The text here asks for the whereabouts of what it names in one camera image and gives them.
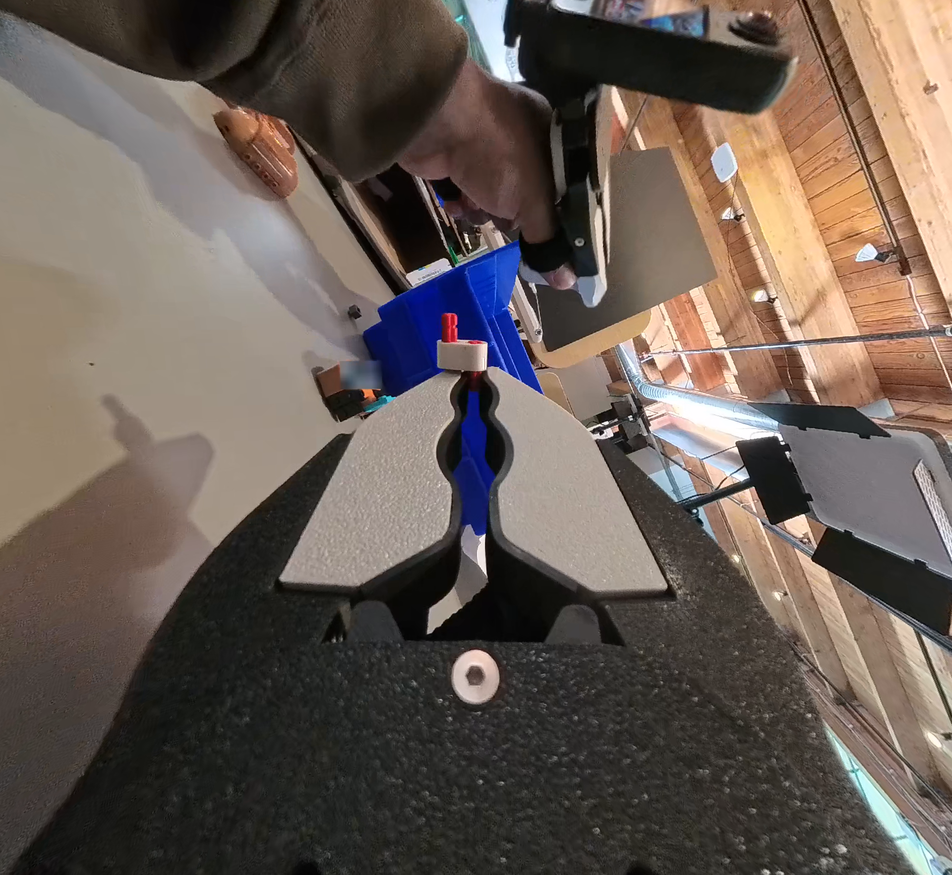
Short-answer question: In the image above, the blue orange toy brick assembly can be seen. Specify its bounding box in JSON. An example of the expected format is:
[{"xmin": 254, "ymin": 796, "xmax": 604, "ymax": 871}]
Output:
[{"xmin": 313, "ymin": 364, "xmax": 391, "ymax": 424}]

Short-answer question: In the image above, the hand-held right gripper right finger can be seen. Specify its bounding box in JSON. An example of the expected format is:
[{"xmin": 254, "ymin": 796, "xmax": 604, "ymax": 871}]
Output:
[{"xmin": 481, "ymin": 373, "xmax": 670, "ymax": 608}]

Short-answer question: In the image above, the person's left hand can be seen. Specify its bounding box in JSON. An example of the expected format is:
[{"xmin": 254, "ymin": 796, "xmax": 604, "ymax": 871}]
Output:
[{"xmin": 399, "ymin": 60, "xmax": 574, "ymax": 281}]

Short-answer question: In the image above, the black panel with wooden edge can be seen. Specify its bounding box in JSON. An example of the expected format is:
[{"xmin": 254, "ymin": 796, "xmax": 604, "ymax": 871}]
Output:
[{"xmin": 529, "ymin": 146, "xmax": 719, "ymax": 370}]

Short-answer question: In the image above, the studio light with black flaps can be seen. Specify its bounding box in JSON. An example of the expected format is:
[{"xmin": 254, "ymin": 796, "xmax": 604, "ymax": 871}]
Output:
[{"xmin": 737, "ymin": 422, "xmax": 952, "ymax": 638}]

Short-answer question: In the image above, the silver ventilation duct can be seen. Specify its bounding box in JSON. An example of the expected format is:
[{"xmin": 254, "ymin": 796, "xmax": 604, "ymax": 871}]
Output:
[{"xmin": 618, "ymin": 340, "xmax": 893, "ymax": 437}]

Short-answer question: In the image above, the toy axle with orange ends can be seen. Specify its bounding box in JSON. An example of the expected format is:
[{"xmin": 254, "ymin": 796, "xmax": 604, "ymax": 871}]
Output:
[{"xmin": 435, "ymin": 313, "xmax": 490, "ymax": 373}]

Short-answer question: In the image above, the blue plastic bin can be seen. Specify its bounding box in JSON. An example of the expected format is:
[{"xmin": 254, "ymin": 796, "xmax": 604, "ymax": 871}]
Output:
[{"xmin": 362, "ymin": 243, "xmax": 544, "ymax": 541}]

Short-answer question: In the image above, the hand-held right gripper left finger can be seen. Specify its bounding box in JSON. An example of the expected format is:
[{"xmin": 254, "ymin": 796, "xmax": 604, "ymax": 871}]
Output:
[{"xmin": 279, "ymin": 373, "xmax": 468, "ymax": 626}]

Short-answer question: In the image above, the brown toy brick model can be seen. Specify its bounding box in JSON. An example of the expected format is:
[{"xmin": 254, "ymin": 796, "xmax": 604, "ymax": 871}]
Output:
[{"xmin": 213, "ymin": 105, "xmax": 301, "ymax": 200}]

